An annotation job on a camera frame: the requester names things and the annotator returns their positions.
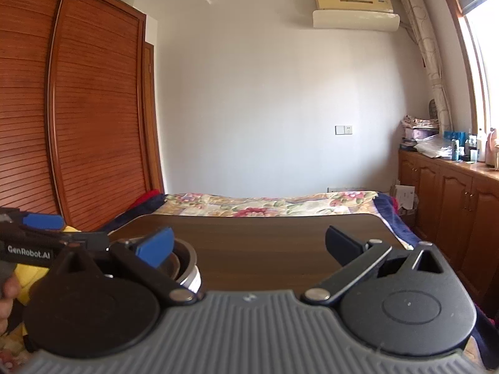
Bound patterned curtain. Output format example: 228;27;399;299
401;0;453;135

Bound red and navy bedding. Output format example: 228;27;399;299
97;189;166;234

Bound steel bowl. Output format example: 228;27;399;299
127;235;197;283

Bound floral bed blanket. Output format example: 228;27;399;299
150;190;499;371

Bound white floral square plate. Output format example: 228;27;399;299
177;265;202;294

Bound white paper bag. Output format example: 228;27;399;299
392;184;415;210

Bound yellow plush toy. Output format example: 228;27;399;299
7;225;80;333

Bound wall air conditioner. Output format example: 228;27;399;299
312;0;400;32

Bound toiletry bottles on cabinet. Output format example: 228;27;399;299
443;127;498;170

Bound person's left hand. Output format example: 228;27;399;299
0;273;21;334

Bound wooden louvered wardrobe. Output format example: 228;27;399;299
1;0;162;231

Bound white wall switch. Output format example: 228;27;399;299
335;126;353;135

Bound stack of books and papers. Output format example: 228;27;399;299
400;116;452;160

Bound wooden side cabinet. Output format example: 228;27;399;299
398;150;499;316

